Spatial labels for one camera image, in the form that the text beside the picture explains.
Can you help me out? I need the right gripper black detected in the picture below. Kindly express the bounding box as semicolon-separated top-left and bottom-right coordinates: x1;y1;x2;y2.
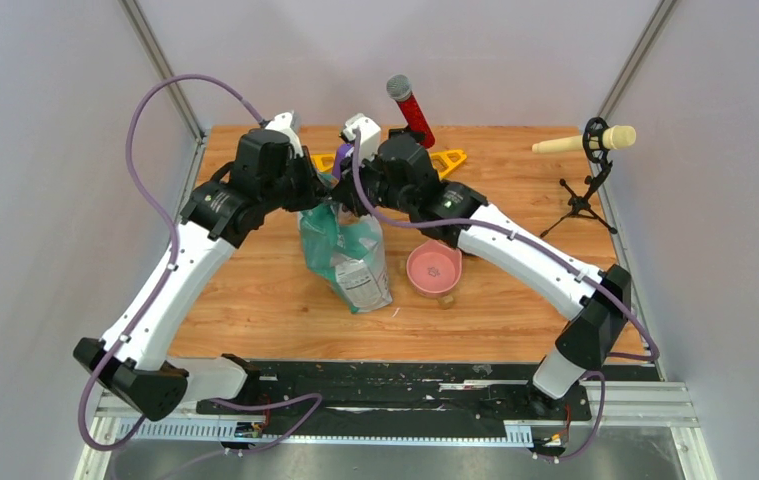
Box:
334;145;416;216

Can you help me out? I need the green pet food bag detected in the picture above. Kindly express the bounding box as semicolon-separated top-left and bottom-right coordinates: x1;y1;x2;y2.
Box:
297;200;393;314

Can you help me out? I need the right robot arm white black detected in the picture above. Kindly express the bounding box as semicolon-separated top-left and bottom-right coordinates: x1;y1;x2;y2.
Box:
332;130;635;418

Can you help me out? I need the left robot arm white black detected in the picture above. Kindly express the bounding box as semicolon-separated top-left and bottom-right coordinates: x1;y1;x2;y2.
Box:
73;123;325;421

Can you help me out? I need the pink cat-ear pet bowl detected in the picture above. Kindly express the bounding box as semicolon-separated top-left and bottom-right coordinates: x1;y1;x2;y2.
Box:
405;240;463;298

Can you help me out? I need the yellow green toy triangle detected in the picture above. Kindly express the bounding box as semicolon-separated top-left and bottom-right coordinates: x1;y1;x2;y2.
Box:
310;153;335;173

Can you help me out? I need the purple metronome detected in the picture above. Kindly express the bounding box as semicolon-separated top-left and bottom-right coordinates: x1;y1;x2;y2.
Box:
331;143;353;180

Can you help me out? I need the yellow orange toy triangle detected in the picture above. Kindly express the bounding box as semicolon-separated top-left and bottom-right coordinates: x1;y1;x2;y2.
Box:
430;149;468;179

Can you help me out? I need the red glitter microphone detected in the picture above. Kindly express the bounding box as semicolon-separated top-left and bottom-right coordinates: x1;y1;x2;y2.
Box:
386;74;435;148

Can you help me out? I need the small wooden block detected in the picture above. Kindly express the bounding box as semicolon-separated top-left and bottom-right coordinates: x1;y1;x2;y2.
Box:
437;295;455;309

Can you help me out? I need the cream microphone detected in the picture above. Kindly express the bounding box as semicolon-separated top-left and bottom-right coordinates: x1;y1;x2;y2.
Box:
531;125;637;154

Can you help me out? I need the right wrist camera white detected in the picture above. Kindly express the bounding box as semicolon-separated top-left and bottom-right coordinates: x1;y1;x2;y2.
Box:
340;113;382;161

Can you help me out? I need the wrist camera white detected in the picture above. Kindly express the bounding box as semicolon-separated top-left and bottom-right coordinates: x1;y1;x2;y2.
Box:
263;110;304;157
340;113;382;161

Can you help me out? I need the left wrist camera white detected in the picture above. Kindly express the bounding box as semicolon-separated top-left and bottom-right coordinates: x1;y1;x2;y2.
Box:
263;110;304;157

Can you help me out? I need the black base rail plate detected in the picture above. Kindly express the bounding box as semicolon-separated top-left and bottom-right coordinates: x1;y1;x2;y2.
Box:
231;360;592;438

